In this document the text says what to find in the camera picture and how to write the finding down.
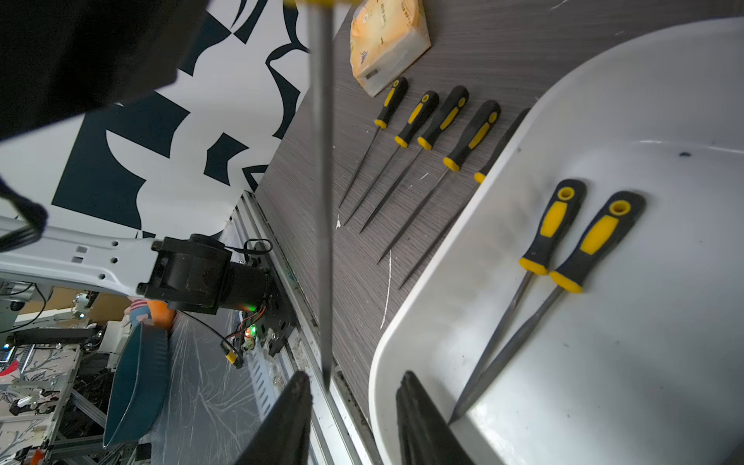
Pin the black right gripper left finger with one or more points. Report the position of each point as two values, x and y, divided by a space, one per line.
284 436

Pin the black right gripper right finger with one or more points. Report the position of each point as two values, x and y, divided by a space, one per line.
423 434

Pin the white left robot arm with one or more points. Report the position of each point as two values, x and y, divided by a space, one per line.
60 59

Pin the white storage tray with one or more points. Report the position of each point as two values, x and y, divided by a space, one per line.
587 306

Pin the teal bin outside cell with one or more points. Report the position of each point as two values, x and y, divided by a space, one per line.
140 385

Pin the yellow tissue pack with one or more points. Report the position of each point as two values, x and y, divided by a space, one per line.
386 38

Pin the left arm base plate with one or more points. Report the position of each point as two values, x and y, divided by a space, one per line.
279 321

